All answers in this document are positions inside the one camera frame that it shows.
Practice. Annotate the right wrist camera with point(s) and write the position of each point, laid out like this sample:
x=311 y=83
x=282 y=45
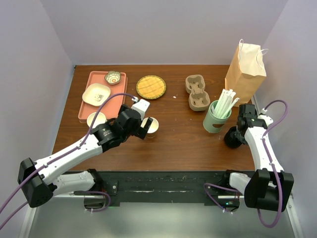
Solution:
x=268 y=120

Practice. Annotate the stack of black lids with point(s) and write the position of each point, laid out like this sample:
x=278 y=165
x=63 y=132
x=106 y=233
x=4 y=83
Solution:
x=233 y=138

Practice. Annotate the yellow woven coaster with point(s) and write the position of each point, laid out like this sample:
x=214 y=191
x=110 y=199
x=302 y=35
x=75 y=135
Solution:
x=151 y=87

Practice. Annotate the brown paper bag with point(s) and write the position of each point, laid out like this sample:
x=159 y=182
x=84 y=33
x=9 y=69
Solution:
x=246 y=72

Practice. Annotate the stack of paper cups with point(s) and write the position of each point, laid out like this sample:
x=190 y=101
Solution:
x=96 y=120

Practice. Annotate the cardboard cup carrier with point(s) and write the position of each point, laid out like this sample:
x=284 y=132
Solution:
x=199 y=99

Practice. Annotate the small patterned dish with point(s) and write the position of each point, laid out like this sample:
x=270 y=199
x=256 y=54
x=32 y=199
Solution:
x=113 y=77

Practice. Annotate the green straw holder cup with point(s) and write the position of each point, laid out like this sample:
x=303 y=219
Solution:
x=211 y=123

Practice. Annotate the aluminium rail frame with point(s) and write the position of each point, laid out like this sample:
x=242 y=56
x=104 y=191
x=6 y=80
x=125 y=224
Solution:
x=150 y=214

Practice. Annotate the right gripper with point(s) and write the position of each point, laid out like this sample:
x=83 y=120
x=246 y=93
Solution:
x=244 y=138

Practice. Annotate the pink rectangular tray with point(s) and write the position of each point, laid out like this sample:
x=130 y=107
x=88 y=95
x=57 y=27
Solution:
x=111 y=108

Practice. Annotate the cream square plate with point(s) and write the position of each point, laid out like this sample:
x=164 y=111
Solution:
x=96 y=94

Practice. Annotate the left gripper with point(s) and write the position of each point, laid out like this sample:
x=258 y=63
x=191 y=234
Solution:
x=140 y=132

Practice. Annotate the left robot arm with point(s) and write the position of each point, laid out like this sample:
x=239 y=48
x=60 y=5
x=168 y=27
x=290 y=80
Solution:
x=45 y=178

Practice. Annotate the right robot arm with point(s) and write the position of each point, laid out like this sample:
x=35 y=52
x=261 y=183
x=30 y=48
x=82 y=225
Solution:
x=270 y=186

